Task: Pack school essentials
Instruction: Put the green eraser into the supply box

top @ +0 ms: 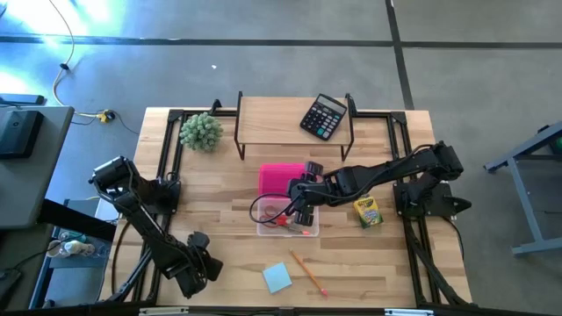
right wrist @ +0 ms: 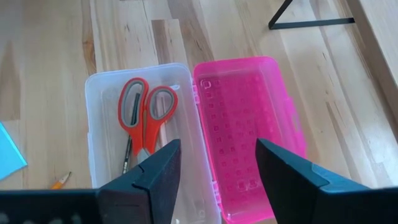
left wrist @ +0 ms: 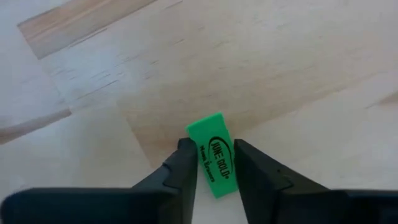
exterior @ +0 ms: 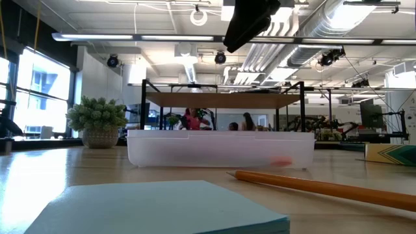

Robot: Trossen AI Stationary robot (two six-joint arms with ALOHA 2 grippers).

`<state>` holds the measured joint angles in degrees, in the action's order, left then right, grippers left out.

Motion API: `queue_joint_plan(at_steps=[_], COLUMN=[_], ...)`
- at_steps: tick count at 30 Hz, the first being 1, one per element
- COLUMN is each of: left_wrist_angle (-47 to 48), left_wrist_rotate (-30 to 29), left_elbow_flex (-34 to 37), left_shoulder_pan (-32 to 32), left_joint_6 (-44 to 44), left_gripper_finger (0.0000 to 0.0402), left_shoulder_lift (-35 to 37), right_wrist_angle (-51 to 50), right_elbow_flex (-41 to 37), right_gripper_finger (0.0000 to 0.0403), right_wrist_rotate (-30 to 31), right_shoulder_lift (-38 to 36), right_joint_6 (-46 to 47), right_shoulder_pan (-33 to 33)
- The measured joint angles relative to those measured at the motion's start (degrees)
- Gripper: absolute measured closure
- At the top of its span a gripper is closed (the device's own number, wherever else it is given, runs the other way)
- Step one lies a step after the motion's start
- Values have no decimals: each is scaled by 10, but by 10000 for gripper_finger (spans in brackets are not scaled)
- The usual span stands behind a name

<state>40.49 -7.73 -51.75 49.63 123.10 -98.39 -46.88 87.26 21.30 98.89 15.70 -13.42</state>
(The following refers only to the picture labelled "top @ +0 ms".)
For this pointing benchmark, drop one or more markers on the light blue sticky note pad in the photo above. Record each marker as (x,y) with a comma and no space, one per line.
(277,277)

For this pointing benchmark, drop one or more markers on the clear plastic pencil box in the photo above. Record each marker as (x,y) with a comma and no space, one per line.
(263,232)

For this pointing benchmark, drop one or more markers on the black flat device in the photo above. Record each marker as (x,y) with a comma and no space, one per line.
(22,99)

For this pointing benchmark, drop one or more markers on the black desk calculator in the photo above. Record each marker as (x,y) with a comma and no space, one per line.
(322,118)

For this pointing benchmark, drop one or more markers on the orange wooden pencil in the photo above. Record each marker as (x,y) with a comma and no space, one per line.
(308,272)

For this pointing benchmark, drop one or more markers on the black box device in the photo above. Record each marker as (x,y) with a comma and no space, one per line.
(17,131)

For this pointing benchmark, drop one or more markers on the pink pencil box lid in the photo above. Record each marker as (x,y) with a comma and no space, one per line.
(276,177)

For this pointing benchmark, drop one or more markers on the silver metal bracket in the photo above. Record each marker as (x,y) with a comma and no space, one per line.
(408,312)
(164,310)

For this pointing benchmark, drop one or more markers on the grey desk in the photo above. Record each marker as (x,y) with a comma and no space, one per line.
(26,188)

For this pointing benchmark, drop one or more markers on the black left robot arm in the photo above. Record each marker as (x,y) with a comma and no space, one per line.
(145,219)

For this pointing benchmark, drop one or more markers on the white paper sheet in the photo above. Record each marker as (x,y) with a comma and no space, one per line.
(105,208)

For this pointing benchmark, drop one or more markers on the black desk beam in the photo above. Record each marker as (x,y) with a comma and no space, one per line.
(74,217)

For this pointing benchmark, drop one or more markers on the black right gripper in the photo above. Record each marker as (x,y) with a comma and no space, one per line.
(307,191)

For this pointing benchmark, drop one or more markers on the yellow green crayon box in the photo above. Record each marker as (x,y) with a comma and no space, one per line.
(368,213)

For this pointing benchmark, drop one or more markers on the clear plastic bottle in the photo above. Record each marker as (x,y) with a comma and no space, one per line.
(74,249)

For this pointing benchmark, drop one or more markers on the artificial green potted plant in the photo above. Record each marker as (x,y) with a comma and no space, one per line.
(201,131)

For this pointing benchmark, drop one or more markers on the black aluminium table frame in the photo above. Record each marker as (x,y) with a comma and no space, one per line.
(175,115)

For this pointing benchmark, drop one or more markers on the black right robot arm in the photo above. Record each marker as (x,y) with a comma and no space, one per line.
(373,175)

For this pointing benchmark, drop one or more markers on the grey metal table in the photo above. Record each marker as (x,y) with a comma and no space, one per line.
(525,202)

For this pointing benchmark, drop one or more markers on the wooden shelf riser black legs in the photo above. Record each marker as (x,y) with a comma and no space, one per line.
(272,120)

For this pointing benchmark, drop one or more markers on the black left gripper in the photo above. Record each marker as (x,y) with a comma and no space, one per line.
(204,265)

